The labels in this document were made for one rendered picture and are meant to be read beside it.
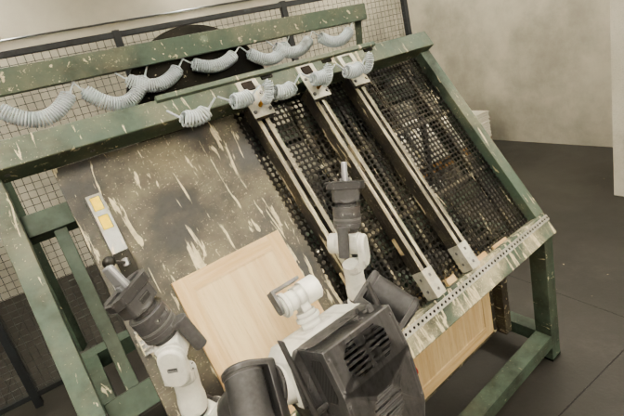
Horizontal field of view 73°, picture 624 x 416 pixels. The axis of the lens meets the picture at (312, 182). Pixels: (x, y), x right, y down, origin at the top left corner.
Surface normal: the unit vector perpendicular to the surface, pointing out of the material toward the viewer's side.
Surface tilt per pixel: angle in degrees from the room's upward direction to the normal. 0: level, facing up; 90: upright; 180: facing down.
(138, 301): 78
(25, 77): 90
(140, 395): 58
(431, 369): 90
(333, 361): 67
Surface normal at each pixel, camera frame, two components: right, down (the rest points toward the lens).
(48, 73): 0.59, 0.11
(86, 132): 0.38, -0.41
